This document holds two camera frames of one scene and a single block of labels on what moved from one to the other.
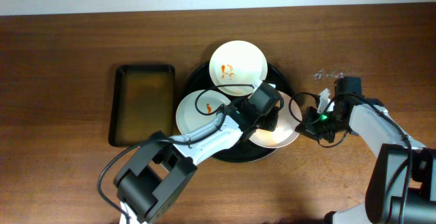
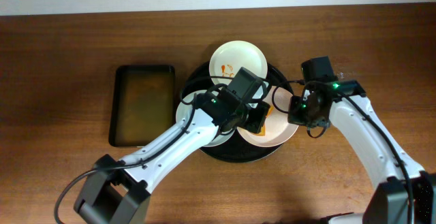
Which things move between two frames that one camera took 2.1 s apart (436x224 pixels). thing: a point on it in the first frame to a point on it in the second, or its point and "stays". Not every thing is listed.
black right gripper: (307, 129) to (296, 112)
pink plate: (289, 118) stays
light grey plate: (199, 108) stays
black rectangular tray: (142, 103) stays
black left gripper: (270, 123) to (257, 117)
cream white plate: (238, 62) stays
